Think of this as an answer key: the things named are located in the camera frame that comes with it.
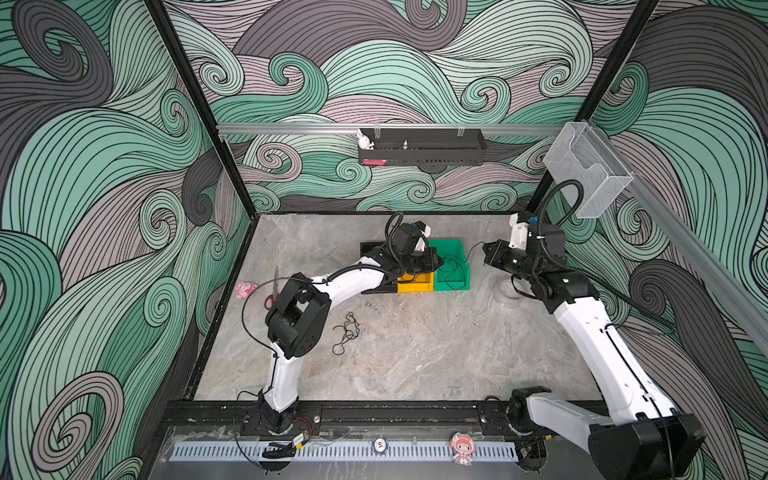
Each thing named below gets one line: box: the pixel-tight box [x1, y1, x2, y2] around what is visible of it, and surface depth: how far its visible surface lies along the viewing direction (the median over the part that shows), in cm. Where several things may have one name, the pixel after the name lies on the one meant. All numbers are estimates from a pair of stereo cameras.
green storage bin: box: [428, 239, 471, 291], surface depth 94 cm
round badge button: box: [372, 434, 388, 455], surface depth 71 cm
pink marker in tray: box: [363, 159, 388, 166], surface depth 92 cm
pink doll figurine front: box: [450, 432, 476, 467], surface depth 68 cm
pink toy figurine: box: [235, 281, 258, 299], surface depth 97 cm
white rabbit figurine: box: [356, 128, 375, 150], surface depth 87 cm
